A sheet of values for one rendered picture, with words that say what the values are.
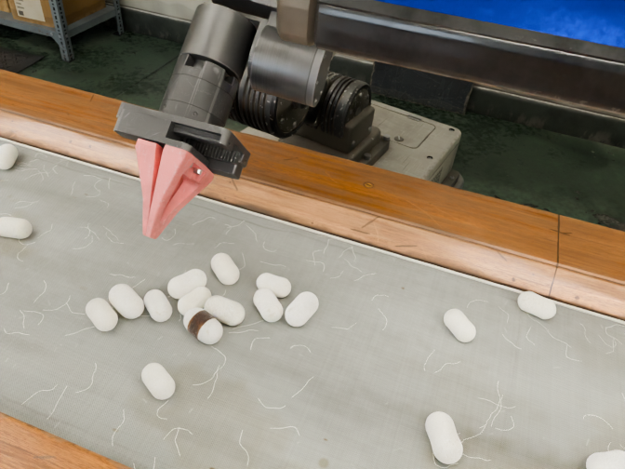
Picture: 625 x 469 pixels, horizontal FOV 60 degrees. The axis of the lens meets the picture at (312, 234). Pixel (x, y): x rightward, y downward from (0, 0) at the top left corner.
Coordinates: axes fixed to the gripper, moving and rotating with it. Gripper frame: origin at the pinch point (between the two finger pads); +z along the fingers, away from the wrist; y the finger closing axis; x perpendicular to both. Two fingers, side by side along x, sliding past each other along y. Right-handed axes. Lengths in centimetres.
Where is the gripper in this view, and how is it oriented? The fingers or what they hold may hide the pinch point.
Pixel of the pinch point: (152, 228)
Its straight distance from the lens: 48.1
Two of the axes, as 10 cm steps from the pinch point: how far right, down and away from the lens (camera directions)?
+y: 9.4, 2.7, -2.2
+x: 1.7, 1.8, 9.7
